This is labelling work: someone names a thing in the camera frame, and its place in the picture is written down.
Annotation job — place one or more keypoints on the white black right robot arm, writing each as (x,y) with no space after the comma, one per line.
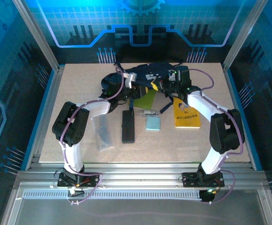
(212,161)

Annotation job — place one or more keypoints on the clear plastic ruler bag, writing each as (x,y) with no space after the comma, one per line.
(103,133)

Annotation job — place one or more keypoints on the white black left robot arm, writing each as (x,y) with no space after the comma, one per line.
(76,152)

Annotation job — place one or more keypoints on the aluminium table side rail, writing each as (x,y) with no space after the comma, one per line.
(240,117)
(44,117)

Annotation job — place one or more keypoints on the navy blue backpack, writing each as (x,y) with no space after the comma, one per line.
(147,70)

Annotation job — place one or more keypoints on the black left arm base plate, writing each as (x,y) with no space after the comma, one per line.
(91,181)

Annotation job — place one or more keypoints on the black pencil case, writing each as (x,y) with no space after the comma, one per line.
(128,129)

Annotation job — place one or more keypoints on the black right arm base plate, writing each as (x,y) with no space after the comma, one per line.
(190,181)

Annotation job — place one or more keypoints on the light blue notepad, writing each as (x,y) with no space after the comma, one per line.
(153,123)

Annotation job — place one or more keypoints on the aluminium frame post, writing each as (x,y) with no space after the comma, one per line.
(36,35)
(244,32)

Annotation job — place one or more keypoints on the small clear stationery packet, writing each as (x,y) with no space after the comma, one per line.
(147,112)

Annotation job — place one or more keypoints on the yellow book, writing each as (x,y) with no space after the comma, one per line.
(187,117)

